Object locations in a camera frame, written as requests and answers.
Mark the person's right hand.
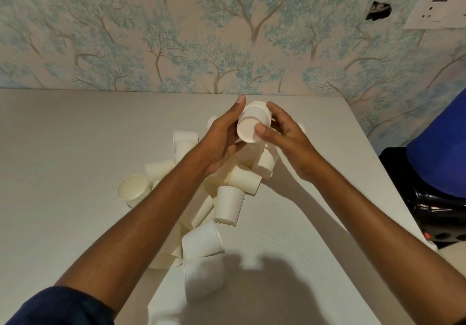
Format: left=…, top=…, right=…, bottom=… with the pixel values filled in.
left=254, top=101, right=323, bottom=184

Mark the person's left hand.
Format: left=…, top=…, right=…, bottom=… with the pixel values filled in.
left=198, top=94, right=249, bottom=176

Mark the single white paper cup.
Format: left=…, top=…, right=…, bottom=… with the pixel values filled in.
left=236, top=101, right=273, bottom=144

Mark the person's right forearm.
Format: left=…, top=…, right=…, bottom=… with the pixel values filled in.
left=305, top=168, right=466, bottom=325

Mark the person's left forearm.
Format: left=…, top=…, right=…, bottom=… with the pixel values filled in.
left=55, top=146, right=216, bottom=315

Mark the pile of white paper cups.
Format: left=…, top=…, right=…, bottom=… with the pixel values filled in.
left=116, top=114, right=308, bottom=304

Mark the black glossy appliance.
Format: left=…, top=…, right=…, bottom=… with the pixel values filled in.
left=378, top=147, right=466, bottom=250

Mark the blue fabric object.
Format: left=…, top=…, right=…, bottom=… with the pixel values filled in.
left=406, top=88, right=466, bottom=199

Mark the dark blue sleeve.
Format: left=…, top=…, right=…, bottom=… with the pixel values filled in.
left=5, top=286, right=116, bottom=325

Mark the white wall socket plate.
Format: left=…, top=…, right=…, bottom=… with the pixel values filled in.
left=403, top=0, right=466, bottom=30

